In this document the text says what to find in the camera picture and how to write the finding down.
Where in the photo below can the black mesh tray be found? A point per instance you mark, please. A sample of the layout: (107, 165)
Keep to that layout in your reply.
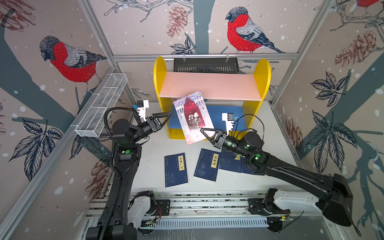
(207, 65)

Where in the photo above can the navy blue book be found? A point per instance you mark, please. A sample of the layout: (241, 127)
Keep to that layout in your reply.
(175, 170)
(208, 165)
(231, 162)
(246, 170)

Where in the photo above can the aluminium mounting rail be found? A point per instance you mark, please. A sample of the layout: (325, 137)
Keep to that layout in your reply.
(232, 205)

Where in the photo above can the white wire mesh basket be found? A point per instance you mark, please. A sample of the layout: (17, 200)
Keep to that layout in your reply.
(92, 123)

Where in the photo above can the red illustrated book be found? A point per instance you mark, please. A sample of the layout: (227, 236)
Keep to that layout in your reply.
(193, 115)

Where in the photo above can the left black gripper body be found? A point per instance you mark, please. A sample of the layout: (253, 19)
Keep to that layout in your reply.
(143, 130)

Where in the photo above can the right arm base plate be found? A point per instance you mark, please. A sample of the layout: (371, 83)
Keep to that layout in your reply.
(264, 208)

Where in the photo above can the yellow pink blue shelf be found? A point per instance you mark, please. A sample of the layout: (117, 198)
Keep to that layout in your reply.
(250, 89)

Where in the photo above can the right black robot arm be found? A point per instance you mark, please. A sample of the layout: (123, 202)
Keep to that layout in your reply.
(334, 194)

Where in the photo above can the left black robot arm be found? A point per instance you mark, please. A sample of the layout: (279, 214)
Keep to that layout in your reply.
(122, 217)

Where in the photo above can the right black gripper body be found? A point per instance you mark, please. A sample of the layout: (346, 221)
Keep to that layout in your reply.
(231, 145)

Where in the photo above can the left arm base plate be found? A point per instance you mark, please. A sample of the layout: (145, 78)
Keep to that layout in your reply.
(162, 208)

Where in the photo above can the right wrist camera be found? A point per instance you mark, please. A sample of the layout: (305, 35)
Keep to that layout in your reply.
(229, 119)

